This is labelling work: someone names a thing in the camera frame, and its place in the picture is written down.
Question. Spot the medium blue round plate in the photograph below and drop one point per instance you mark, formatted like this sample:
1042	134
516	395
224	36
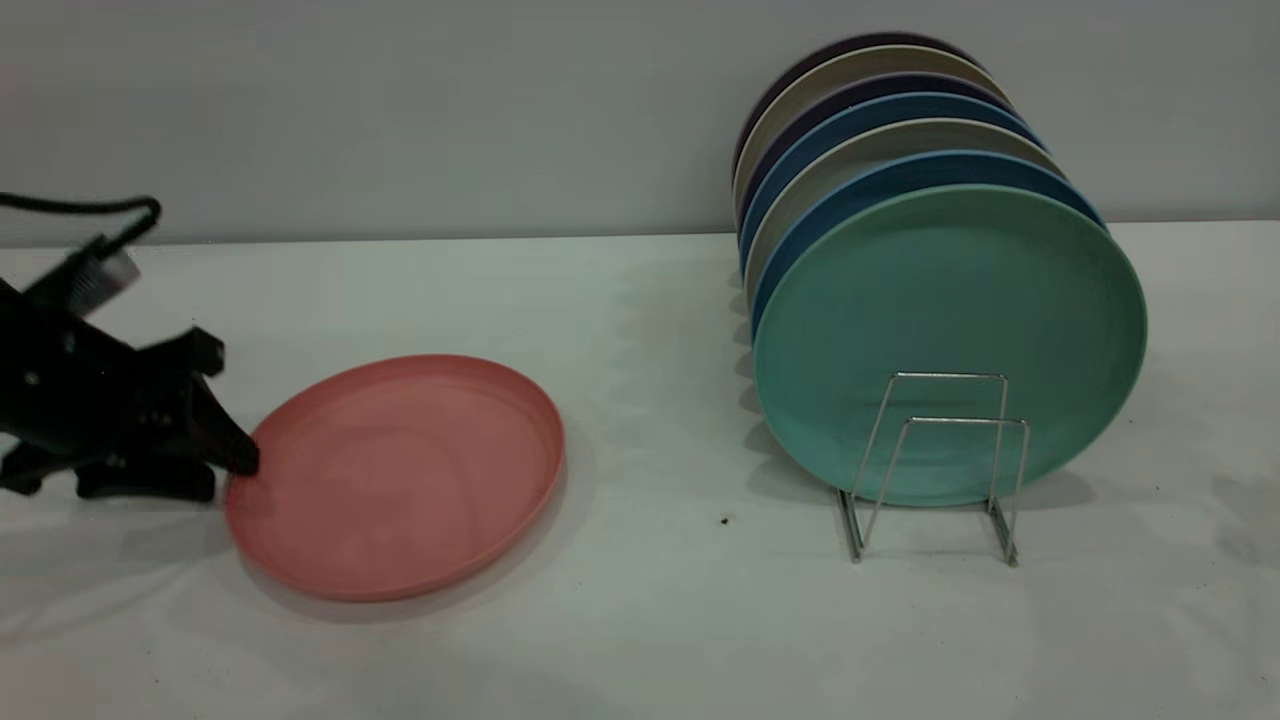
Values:
850	116

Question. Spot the pink round plate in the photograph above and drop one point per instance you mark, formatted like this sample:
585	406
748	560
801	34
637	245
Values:
400	480

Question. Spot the green round plate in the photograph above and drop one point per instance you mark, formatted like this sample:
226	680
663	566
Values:
950	300

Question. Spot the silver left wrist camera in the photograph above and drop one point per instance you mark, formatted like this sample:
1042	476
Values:
98	275

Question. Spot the dark brown round plate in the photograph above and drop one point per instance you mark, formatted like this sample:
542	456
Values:
840	45

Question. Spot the beige round plate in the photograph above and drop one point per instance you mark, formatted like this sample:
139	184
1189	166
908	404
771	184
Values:
840	66
860	148

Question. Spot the dark purple round plate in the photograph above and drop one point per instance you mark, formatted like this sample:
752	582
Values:
850	90

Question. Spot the dark blue round plate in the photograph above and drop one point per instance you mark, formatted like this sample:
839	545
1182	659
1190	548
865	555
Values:
900	178

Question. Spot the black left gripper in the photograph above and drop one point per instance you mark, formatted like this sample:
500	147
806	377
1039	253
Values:
90	400

